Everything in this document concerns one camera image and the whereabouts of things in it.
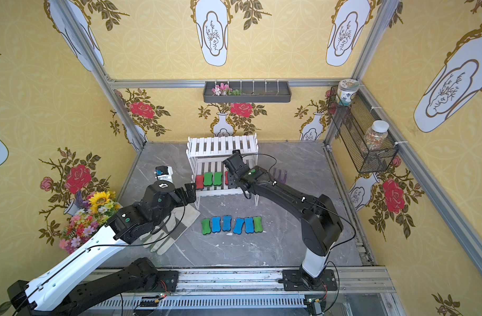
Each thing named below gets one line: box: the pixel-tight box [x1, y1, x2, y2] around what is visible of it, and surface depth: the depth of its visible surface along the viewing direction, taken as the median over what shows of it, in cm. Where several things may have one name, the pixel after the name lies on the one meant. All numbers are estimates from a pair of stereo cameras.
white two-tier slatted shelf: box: [185, 132, 259, 210], surface depth 86 cm
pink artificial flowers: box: [212, 82, 242, 97], surface depth 89 cm
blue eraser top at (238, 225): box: [233, 217, 245, 235], surface depth 89 cm
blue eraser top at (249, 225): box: [244, 217, 255, 234], surface depth 89 cm
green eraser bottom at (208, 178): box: [203, 171, 213, 187], surface depth 90 cm
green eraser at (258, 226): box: [252, 216, 263, 233], surface depth 89 cm
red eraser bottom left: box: [195, 174, 205, 190], surface depth 90 cm
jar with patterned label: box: [335, 79, 361, 106], surface depth 87 cm
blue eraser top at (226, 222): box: [221, 214, 233, 232], surface depth 90 cm
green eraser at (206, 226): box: [201, 218, 212, 236], surface depth 89 cm
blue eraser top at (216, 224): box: [211, 215, 221, 233], surface depth 89 cm
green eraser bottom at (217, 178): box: [212, 171, 223, 186], surface depth 90 cm
